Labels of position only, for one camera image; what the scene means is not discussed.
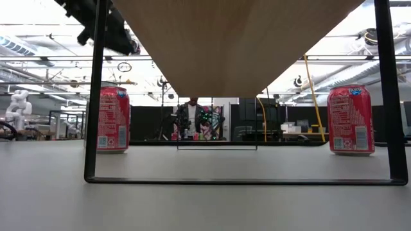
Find red soda can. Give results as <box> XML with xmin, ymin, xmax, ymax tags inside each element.
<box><xmin>96</xmin><ymin>85</ymin><xmax>131</xmax><ymax>155</ymax></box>
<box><xmin>326</xmin><ymin>83</ymin><xmax>376</xmax><ymax>157</ymax></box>

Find black robot green lights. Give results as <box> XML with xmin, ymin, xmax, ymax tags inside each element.
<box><xmin>196</xmin><ymin>108</ymin><xmax>226</xmax><ymax>139</ymax></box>

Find colourful patchwork panel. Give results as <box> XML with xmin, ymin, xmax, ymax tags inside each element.
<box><xmin>173</xmin><ymin>104</ymin><xmax>223</xmax><ymax>141</ymax></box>

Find person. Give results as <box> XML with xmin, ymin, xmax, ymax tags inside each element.
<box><xmin>177</xmin><ymin>97</ymin><xmax>207</xmax><ymax>141</ymax></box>

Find black tall cabinet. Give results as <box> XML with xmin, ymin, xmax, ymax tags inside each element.
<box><xmin>238</xmin><ymin>97</ymin><xmax>272</xmax><ymax>141</ymax></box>

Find black lamp stand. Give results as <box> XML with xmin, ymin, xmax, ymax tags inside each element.
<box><xmin>156</xmin><ymin>76</ymin><xmax>170</xmax><ymax>141</ymax></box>

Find black partition panel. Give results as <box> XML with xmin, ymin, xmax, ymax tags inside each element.
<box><xmin>372</xmin><ymin>104</ymin><xmax>387</xmax><ymax>143</ymax></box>
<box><xmin>130</xmin><ymin>105</ymin><xmax>176</xmax><ymax>141</ymax></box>

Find white box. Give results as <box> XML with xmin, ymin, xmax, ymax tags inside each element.
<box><xmin>280</xmin><ymin>121</ymin><xmax>298</xmax><ymax>134</ymax></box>

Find black round ceiling fixture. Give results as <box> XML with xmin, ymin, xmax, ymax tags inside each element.
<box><xmin>355</xmin><ymin>27</ymin><xmax>379</xmax><ymax>46</ymax></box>

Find large white robot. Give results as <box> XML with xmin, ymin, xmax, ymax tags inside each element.
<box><xmin>4</xmin><ymin>89</ymin><xmax>33</xmax><ymax>131</ymax></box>

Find grey monitor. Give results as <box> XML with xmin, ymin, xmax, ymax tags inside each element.
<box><xmin>400</xmin><ymin>101</ymin><xmax>411</xmax><ymax>137</ymax></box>

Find yellow hanging cable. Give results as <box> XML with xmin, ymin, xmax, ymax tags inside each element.
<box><xmin>302</xmin><ymin>54</ymin><xmax>327</xmax><ymax>143</ymax></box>
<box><xmin>256</xmin><ymin>97</ymin><xmax>268</xmax><ymax>143</ymax></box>

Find wooden shelf black metal frame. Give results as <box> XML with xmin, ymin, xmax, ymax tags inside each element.
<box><xmin>83</xmin><ymin>0</ymin><xmax>409</xmax><ymax>187</ymax></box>

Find silver ventilation duct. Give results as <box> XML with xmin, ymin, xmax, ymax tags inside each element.
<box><xmin>313</xmin><ymin>38</ymin><xmax>411</xmax><ymax>92</ymax></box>

